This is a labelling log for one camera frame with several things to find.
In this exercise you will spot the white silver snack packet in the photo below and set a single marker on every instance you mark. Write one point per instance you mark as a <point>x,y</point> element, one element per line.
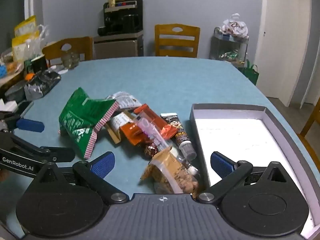
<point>125,101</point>

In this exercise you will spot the white plastic bag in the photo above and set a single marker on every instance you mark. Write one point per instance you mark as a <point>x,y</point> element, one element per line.
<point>235,26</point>

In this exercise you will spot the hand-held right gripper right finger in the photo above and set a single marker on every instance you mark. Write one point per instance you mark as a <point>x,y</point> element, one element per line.
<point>221,165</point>

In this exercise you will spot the green tote bag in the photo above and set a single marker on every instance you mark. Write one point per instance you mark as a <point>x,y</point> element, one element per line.
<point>250,73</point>

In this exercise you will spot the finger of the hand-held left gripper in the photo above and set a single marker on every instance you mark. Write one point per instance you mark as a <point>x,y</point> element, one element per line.
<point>60,155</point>
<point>30,126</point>

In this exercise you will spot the yellow pouch bag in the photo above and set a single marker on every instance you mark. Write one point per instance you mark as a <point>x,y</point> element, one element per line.
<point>25,26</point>
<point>21,46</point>

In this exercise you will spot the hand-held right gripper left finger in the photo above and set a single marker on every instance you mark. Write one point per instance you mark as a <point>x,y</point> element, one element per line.
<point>103,163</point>

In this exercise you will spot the grey box with white inside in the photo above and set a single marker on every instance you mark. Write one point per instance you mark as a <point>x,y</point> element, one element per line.
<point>237,135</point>

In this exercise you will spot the beige cracker packet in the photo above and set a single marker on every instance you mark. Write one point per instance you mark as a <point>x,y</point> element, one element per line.
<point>117,123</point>

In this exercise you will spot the tan nut snack packet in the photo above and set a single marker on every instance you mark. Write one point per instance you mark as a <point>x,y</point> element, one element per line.
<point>170,171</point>

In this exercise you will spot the foil chocolate ball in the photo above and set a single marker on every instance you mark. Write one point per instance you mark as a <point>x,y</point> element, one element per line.
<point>150,150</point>

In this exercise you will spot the clear plastic bag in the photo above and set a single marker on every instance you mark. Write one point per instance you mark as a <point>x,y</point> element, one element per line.
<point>41,37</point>

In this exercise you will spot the metal shelf cart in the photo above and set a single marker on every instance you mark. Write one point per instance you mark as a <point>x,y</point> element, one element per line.
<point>225,47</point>

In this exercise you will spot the wooden chair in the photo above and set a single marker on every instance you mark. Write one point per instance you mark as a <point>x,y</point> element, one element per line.
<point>80,47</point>
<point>312,122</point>
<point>175,42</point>

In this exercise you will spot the black mug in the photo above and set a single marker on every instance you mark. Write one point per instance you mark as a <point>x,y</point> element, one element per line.
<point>39,65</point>

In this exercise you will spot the black round container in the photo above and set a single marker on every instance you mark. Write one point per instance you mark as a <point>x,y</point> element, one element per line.
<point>15,92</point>

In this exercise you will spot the clear pink snack packet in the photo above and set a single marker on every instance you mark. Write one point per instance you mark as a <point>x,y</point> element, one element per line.
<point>153,133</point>

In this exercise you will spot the orange snack bar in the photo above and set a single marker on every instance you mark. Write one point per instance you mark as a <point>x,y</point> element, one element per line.
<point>130,133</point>
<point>156,118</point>

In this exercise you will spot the dark printed stick packet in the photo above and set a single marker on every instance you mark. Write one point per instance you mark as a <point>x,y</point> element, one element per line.
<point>176,127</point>

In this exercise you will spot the green snack bag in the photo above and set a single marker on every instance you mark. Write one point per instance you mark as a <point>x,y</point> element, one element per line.
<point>80,120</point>

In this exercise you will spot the white door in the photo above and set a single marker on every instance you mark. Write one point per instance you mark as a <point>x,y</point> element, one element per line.
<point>280,42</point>

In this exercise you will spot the black beige water dispenser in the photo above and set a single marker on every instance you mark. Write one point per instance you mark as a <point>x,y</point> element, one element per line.
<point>120,20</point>

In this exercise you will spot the glass jar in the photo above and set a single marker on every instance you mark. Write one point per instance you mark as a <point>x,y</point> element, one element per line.
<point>70,60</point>

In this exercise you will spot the small orange fruit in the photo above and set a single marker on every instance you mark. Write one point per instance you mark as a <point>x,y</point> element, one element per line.
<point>29,76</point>

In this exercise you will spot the small white box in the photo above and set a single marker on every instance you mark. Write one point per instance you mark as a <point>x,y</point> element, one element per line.
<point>8,105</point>

